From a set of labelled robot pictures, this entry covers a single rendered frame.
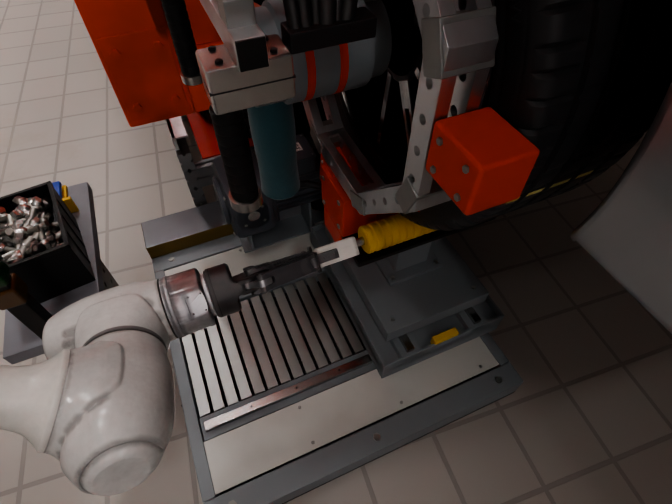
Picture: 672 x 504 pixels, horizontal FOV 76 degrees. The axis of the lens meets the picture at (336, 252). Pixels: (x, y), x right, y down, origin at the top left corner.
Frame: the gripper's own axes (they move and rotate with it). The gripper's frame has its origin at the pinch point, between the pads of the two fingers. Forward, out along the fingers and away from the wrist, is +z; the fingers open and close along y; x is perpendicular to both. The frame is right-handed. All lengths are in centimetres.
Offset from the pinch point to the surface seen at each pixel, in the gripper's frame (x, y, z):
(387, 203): 5.2, 3.7, 9.1
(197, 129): 41, -92, -11
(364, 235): -0.8, -13.2, 9.9
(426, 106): 15.6, 21.5, 8.9
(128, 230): 15, -105, -44
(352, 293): -20, -48, 14
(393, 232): -1.8, -11.8, 15.4
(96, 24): 55, -36, -26
